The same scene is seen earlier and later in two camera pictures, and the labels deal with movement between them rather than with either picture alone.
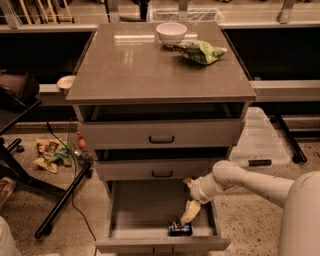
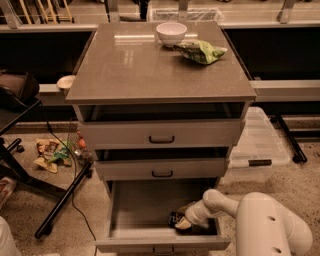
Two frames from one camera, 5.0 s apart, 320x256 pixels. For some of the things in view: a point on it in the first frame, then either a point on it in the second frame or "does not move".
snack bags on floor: [51, 152] does not move
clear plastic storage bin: [259, 145] does not move
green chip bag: [199, 51] does not move
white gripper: [197, 190] → [192, 215]
